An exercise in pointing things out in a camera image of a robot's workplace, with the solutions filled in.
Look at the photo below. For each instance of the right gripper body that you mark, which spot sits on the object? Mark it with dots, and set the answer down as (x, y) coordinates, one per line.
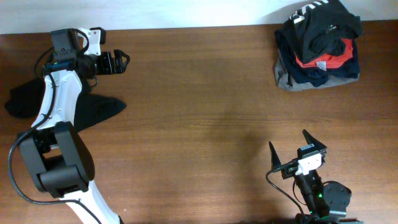
(288, 172)

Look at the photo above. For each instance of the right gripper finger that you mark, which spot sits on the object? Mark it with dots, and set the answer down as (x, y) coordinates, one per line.
(275, 161)
(311, 140)

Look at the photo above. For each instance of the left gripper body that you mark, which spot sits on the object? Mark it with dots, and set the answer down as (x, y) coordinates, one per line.
(103, 65)

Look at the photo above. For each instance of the dark green t-shirt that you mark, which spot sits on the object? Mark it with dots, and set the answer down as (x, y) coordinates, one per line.
(318, 28)

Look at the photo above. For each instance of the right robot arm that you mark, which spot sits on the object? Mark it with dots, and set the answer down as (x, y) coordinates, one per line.
(324, 202)

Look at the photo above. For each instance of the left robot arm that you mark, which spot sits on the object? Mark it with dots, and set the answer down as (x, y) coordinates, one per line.
(56, 157)

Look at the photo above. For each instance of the navy folded t-shirt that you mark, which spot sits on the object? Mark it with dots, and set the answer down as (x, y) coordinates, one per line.
(315, 76)

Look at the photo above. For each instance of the grey folded t-shirt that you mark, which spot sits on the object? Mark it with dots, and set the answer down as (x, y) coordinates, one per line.
(284, 80)

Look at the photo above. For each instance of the red folded t-shirt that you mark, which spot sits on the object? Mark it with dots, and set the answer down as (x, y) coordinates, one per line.
(327, 61)

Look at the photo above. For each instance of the black t-shirt white letters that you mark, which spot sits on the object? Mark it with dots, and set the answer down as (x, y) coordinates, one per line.
(91, 109)

